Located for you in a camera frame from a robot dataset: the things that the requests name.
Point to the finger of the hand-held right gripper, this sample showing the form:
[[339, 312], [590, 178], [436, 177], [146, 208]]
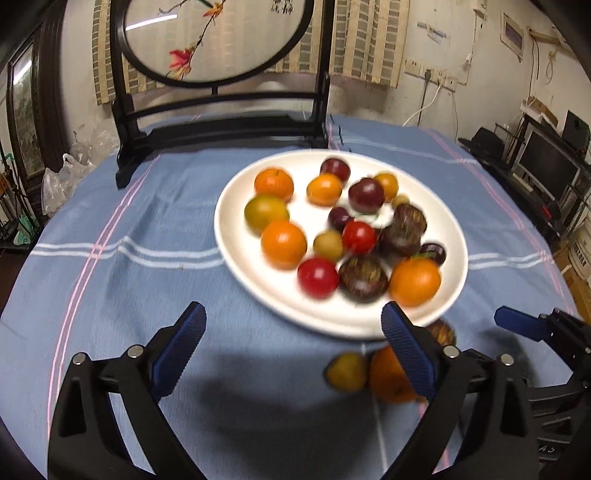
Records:
[[517, 321], [558, 400]]

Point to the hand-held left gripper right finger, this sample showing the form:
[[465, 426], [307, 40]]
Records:
[[408, 350]]

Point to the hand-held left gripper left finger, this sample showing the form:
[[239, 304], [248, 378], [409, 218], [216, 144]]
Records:
[[178, 350]]

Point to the large orange mandarin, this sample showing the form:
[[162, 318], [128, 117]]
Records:
[[414, 282]]

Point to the white round plate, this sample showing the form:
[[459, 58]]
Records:
[[235, 217]]

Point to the cardboard box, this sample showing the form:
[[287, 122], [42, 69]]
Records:
[[577, 263]]

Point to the blue striped tablecloth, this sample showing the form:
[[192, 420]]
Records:
[[138, 277]]

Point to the small dark red plum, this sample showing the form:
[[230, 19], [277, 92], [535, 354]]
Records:
[[435, 254], [339, 218]]

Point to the black media stand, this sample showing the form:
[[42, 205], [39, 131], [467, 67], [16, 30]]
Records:
[[531, 203]]

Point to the small yellow green plum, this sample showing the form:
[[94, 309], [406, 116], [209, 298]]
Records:
[[400, 201]]

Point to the green yellow mandarin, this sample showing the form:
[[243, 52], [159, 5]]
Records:
[[266, 213]]

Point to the black computer monitor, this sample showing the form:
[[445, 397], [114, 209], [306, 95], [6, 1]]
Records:
[[545, 159]]

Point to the small smooth orange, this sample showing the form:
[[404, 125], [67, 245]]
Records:
[[386, 184], [324, 190]]

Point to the black hat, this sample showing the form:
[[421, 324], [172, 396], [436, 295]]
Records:
[[485, 141]]

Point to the green plastic object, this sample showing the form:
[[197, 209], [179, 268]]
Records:
[[25, 230]]

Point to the black speaker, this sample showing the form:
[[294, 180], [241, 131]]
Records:
[[575, 127]]

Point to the clear plastic bag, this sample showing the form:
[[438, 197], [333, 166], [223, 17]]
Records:
[[60, 180]]

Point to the dark wooden framed panel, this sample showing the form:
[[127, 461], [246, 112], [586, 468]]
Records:
[[46, 92]]

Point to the round embroidered screen black stand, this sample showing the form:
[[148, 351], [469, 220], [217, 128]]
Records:
[[231, 46]]

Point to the white wall power strip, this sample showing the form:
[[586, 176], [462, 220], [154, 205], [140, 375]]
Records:
[[415, 68]]

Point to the small framed wall vent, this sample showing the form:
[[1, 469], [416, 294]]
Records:
[[513, 34]]

